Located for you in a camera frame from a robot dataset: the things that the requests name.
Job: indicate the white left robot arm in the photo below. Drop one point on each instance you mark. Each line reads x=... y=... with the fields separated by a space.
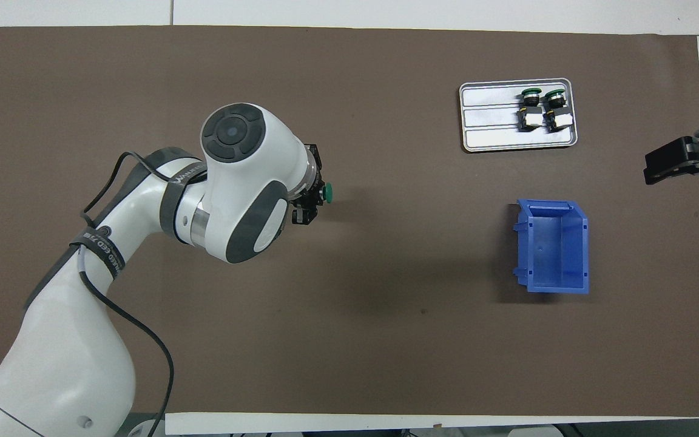
x=240 y=182

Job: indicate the green push button switch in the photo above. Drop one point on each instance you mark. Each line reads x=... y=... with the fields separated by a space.
x=557 y=112
x=327 y=193
x=530 y=112

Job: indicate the blue plastic storage bin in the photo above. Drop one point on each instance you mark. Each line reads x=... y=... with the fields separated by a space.
x=553 y=249

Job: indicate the brown table mat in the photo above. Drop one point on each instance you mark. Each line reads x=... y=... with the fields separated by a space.
x=386 y=303

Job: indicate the silver metal tray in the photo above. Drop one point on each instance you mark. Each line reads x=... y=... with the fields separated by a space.
x=489 y=130

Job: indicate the white rounded object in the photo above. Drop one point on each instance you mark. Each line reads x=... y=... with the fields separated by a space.
x=152 y=428

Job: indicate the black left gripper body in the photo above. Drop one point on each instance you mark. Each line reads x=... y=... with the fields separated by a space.
x=308 y=194

